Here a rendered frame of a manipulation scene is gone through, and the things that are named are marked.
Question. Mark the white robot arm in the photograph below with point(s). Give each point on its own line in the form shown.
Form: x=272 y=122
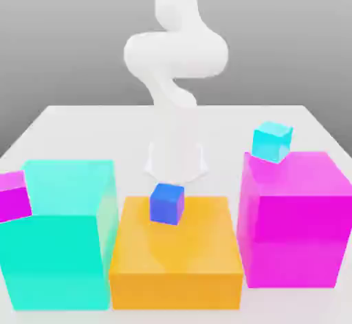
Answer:
x=176 y=54

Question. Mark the small blue cube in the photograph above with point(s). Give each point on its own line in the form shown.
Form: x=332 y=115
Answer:
x=165 y=204

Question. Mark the small cyan cube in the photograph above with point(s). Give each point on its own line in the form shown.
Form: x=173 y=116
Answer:
x=271 y=142

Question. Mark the small magenta cube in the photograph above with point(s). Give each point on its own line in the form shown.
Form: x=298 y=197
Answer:
x=12 y=200

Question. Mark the large orange box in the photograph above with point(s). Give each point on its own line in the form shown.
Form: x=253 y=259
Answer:
x=176 y=252

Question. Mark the large magenta box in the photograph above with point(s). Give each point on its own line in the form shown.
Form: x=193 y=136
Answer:
x=297 y=219

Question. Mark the large turquoise box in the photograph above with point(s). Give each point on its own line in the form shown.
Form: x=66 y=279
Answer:
x=55 y=258

